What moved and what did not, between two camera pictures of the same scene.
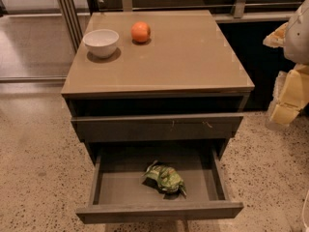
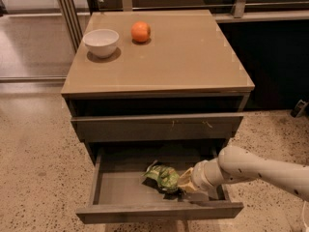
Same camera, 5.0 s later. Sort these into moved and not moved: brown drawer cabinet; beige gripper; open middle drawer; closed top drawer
Moved: beige gripper
Not moved: closed top drawer; open middle drawer; brown drawer cabinet
